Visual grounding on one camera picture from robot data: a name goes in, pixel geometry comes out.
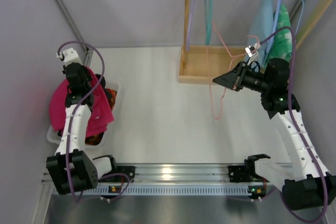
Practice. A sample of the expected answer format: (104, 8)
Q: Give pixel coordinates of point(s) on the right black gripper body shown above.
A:
(240, 76)

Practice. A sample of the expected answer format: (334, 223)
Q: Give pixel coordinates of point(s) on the magenta trousers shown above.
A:
(99, 111)

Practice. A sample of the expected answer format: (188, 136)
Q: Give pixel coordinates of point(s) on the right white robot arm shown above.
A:
(310, 183)

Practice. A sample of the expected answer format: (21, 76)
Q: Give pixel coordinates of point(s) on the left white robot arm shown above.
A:
(86, 112)

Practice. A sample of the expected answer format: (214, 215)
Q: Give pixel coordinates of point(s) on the light blue trousers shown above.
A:
(261, 27)

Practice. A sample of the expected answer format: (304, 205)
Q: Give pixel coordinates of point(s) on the teal plastic hanger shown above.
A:
(208, 6)

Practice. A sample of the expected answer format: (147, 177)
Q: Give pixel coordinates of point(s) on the lilac plastic hanger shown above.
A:
(189, 13)

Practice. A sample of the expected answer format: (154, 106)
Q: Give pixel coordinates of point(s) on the blue plastic hanger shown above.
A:
(276, 16)

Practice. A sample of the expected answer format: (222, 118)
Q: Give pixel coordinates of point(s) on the wooden clothes rack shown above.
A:
(200, 63)

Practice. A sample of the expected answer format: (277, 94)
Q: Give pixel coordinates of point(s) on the green white garment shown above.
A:
(282, 43)

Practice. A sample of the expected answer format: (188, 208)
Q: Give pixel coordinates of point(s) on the orange patterned garment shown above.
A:
(96, 139)

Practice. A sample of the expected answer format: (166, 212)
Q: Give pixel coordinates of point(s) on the black garment in basket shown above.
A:
(99, 116)

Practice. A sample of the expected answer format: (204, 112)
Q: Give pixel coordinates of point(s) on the white plastic laundry basket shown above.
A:
(110, 93)

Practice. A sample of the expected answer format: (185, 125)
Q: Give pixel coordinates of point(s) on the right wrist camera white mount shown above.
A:
(252, 52)

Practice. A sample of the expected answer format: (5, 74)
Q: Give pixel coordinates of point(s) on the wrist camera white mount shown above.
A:
(69, 56)
(252, 52)

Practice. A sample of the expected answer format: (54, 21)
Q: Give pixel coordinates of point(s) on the aluminium mounting rail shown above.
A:
(170, 174)

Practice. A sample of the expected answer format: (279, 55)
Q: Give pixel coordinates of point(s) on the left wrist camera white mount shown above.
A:
(69, 56)

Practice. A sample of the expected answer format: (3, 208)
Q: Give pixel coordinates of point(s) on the perforated grey cable duct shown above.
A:
(186, 190)

